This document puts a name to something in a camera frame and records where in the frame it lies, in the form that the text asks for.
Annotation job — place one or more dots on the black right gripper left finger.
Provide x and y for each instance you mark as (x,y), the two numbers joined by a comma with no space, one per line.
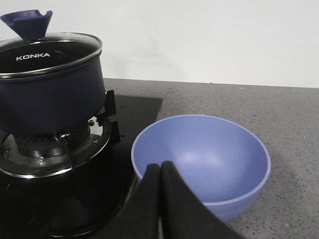
(139,217)

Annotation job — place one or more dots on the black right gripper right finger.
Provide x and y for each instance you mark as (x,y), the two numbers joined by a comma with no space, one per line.
(183,215)

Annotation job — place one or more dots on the light blue plastic bowl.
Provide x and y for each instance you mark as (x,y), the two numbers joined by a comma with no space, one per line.
(223,163)

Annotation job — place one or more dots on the dark blue cooking pot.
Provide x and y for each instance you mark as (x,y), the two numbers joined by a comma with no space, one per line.
(53,102)

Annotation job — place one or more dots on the glass pot lid blue knob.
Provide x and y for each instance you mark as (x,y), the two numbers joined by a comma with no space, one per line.
(35,52)

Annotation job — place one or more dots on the right black pot support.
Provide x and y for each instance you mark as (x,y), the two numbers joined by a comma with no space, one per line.
(15,164)

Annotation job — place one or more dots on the black glass gas stove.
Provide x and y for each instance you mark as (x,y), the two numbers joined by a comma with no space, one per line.
(79,203)

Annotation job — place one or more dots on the right gas burner head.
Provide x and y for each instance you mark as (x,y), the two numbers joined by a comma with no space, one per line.
(47,145)

